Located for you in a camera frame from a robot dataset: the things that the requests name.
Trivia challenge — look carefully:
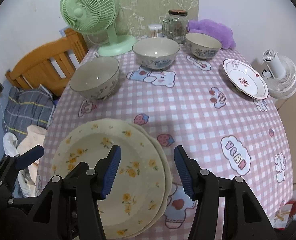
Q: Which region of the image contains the round yellow flower plate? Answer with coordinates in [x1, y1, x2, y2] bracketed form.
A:
[51, 119, 165, 239]

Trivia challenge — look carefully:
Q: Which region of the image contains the scalloped yellow flower plate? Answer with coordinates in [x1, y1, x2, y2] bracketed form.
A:
[127, 124, 172, 238]

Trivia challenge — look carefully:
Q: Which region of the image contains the ceramic bowl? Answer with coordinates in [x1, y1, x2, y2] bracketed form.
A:
[69, 57, 120, 100]
[185, 33, 222, 59]
[132, 37, 180, 70]

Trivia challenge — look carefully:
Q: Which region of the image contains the red pattern white plate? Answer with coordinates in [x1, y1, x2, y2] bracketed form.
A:
[223, 59, 269, 100]

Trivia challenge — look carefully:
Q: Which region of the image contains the white plastic bag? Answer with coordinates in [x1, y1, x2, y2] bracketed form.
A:
[3, 132, 18, 157]

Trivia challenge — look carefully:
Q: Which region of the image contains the beige cloth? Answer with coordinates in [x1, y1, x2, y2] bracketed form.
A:
[16, 125, 49, 170]

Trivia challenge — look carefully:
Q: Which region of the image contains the red white package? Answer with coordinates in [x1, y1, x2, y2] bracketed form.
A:
[273, 199, 296, 230]

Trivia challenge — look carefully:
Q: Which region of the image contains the grey plaid cloth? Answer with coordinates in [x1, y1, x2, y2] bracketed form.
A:
[3, 85, 55, 142]

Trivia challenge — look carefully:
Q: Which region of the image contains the wooden chair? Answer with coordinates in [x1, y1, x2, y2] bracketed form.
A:
[5, 28, 88, 96]

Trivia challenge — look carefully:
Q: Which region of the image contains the pink checkered tablecloth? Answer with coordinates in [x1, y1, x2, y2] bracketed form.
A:
[36, 47, 293, 239]

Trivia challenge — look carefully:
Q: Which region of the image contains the white standing fan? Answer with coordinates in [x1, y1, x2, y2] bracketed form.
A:
[262, 49, 296, 100]

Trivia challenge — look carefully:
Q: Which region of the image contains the cotton swab container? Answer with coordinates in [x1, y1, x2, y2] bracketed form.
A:
[147, 24, 163, 37]

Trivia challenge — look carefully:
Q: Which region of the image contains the green desk fan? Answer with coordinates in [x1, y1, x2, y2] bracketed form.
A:
[60, 0, 136, 57]

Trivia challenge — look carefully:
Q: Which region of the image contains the glass mug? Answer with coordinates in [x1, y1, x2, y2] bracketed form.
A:
[162, 18, 172, 39]

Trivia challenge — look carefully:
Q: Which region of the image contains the glass jar with lid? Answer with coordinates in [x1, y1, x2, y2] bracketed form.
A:
[167, 9, 189, 44]

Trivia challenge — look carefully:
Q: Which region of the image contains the green patterned board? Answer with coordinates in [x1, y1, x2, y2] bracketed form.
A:
[116, 0, 200, 38]

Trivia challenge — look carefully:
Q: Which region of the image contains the purple plush cushion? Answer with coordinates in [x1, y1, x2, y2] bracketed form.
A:
[188, 19, 236, 50]

